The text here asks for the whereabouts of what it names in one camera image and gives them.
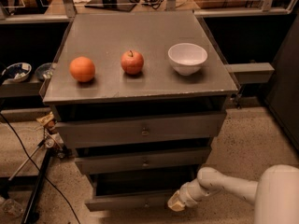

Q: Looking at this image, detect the grey top drawer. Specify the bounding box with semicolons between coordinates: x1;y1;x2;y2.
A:
56;111;226;148

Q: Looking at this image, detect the grey middle drawer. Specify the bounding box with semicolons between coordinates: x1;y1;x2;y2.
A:
75;147;211;175

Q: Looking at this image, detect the white bowl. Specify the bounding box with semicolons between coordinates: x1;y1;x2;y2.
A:
168;43;208;76

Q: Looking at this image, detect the grey bottom drawer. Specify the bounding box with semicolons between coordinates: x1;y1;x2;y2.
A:
85;165;197;212

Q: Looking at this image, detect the grey drawer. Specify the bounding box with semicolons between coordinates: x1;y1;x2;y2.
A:
56;111;226;148
75;147;211;175
85;165;197;212

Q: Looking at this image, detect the black monitor base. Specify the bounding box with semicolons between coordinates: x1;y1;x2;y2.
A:
84;0;137;12

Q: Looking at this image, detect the grey drawer cabinet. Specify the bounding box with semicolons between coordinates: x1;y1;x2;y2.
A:
39;10;239;194

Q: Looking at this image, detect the orange fruit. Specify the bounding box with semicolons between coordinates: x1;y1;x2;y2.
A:
69;56;95;82

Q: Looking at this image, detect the black tripod stand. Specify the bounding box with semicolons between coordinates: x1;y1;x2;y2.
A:
0;147;54;224

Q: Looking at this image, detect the blue patterned bowl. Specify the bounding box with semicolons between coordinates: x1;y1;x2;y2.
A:
0;63;32;84

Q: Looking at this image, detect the dark small bowl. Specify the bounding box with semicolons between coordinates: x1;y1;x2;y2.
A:
35;63;52;81

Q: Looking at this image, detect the snack wrapper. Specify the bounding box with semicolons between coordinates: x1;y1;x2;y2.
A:
36;112;55;129

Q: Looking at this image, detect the red apple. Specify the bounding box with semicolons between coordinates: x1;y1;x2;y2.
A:
121;50;144;75

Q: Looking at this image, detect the grey side shelf block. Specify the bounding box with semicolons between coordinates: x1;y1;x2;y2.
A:
225;63;275;84

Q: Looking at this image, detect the black floor cable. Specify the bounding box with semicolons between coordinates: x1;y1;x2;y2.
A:
0;111;81;224

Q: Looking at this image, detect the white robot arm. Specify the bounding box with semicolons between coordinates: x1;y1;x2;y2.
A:
167;164;299;224

